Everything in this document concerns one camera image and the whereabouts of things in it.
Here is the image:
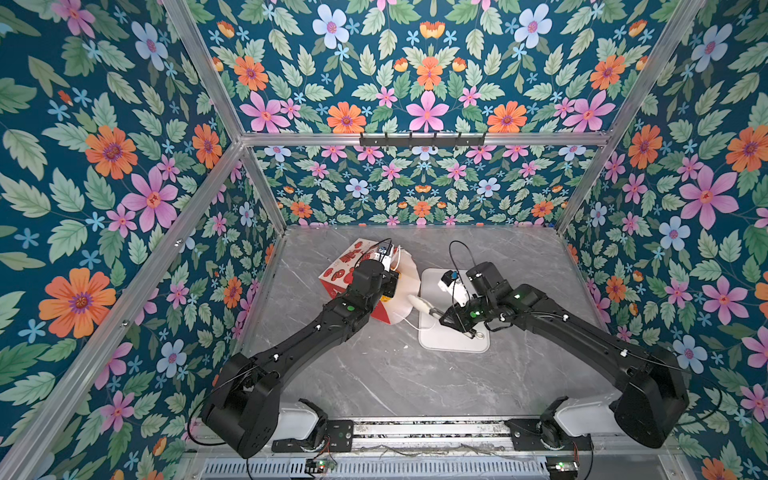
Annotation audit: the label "red printed white paper bag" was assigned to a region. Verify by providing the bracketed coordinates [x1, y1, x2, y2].
[318, 238, 421, 325]

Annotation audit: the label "steel tongs with white tips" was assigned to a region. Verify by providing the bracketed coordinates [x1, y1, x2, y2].
[408, 294, 485, 339]

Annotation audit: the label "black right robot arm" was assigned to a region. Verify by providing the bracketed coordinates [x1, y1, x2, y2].
[426, 262, 689, 449]

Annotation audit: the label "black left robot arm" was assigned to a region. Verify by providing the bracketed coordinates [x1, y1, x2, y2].
[200, 259, 399, 458]

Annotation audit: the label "white plastic tray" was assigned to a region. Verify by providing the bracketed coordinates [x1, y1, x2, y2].
[414, 268, 491, 354]

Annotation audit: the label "aluminium rear top beam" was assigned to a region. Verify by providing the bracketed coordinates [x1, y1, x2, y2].
[241, 132, 609, 149]

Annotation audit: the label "aluminium beam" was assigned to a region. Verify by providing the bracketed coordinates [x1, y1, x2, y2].
[1, 141, 244, 479]
[241, 132, 609, 149]

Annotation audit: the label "aluminium left side beam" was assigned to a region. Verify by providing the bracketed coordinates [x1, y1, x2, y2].
[1, 141, 244, 479]

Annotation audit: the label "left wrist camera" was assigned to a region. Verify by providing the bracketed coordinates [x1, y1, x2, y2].
[369, 242, 399, 270]

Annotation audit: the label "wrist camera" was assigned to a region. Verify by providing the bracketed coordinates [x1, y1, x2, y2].
[438, 270, 462, 293]
[369, 242, 399, 270]

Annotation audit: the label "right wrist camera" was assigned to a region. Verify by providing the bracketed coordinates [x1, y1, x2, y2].
[438, 270, 462, 293]

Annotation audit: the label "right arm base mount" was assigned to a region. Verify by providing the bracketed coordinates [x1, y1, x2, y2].
[503, 396, 593, 452]

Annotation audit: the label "black hook rail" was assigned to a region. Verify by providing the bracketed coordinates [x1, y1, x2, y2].
[358, 132, 486, 149]

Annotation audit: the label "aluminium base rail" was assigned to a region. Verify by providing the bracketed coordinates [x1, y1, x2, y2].
[197, 416, 679, 457]

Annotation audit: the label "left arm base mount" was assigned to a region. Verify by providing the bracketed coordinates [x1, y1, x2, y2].
[268, 399, 355, 453]

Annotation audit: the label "aluminium frame post right rear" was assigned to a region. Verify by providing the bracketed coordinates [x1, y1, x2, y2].
[556, 0, 706, 237]

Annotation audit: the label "aluminium frame post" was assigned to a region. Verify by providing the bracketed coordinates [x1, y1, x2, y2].
[556, 0, 706, 237]
[164, 0, 286, 238]

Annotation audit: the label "aluminium frame post left rear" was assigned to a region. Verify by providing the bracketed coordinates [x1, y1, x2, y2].
[164, 0, 286, 238]

